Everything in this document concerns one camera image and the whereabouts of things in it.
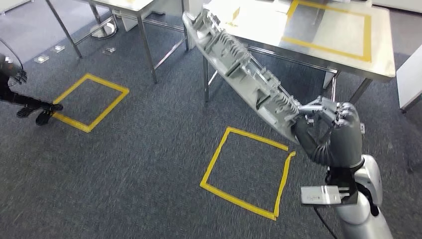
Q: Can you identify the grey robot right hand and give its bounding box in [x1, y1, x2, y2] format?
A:
[293, 96, 365, 169]

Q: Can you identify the silver plastic hubcap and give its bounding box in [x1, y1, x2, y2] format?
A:
[182, 8, 302, 144]

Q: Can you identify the stainless steel workbench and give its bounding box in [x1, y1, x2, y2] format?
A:
[200, 0, 396, 106]

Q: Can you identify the small white panel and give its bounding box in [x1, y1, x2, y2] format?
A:
[323, 71, 337, 90]

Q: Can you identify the yellow tape rectangle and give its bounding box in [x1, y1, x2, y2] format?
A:
[282, 0, 373, 63]

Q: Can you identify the small yellow tape scrap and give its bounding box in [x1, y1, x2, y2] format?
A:
[225, 7, 241, 27]

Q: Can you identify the white desk side panel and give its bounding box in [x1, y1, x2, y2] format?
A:
[121, 9, 166, 33]
[184, 0, 211, 50]

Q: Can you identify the chrome-legged white-top table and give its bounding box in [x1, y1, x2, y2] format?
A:
[44, 0, 190, 85]

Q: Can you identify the chrome stanchion with round base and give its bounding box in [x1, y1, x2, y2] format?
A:
[88, 0, 118, 40]

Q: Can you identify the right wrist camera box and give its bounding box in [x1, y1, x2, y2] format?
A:
[300, 185, 343, 206]

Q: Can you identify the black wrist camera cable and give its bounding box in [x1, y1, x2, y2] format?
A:
[311, 205, 338, 239]

